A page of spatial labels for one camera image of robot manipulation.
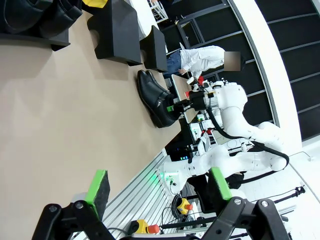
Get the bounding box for aluminium profile frame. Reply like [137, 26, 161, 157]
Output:
[102, 149, 201, 240]

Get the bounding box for thick black right arm hose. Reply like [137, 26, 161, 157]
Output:
[206, 108, 292, 172]

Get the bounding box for black shoe stand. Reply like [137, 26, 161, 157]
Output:
[86, 0, 144, 67]

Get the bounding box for person in white shirt jeans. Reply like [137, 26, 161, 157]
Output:
[163, 45, 248, 81]

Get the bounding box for yellow emergency stop button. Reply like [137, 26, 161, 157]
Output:
[129, 219, 161, 235]
[176, 197, 194, 215]

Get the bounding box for black leather dress shoe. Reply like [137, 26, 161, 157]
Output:
[0, 0, 45, 35]
[136, 69, 178, 129]
[37, 0, 85, 40]
[145, 69, 174, 97]

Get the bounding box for white side table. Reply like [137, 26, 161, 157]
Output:
[131, 0, 158, 41]

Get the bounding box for person in yellow hoodie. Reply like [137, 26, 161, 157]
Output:
[82, 0, 109, 9]

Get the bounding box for brown background table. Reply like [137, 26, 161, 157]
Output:
[171, 73, 197, 124]

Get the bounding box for black shoes on tray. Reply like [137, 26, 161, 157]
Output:
[0, 23, 72, 53]

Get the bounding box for black cable bundle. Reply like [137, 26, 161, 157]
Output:
[159, 194, 201, 226]

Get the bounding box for small black box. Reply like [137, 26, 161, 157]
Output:
[139, 24, 168, 74]

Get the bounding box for black computer box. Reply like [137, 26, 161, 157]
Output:
[165, 119, 195, 161]

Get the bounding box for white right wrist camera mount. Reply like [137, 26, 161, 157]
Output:
[186, 76, 201, 92]

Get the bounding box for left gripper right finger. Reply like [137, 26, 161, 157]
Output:
[199, 166, 293, 240]

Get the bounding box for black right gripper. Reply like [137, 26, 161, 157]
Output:
[166, 90, 209, 115]

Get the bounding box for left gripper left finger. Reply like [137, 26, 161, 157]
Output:
[31, 169, 113, 240]

